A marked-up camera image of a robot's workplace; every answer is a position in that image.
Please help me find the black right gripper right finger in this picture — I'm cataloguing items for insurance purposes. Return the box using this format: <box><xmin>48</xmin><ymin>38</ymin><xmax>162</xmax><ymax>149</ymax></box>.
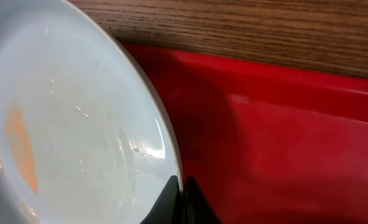
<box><xmin>183</xmin><ymin>176</ymin><xmax>222</xmax><ymax>224</ymax></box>

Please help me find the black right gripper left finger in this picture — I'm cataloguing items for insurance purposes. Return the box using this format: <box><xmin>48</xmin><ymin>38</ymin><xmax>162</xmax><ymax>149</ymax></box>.
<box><xmin>140</xmin><ymin>175</ymin><xmax>180</xmax><ymax>224</ymax></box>

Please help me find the light blue plate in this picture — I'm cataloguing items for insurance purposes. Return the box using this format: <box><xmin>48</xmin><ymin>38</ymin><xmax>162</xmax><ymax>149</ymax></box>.
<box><xmin>0</xmin><ymin>1</ymin><xmax>183</xmax><ymax>223</ymax></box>

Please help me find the red plastic tray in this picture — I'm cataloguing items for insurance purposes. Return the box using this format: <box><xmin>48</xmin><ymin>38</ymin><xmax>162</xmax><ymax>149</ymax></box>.
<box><xmin>126</xmin><ymin>44</ymin><xmax>368</xmax><ymax>223</ymax></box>

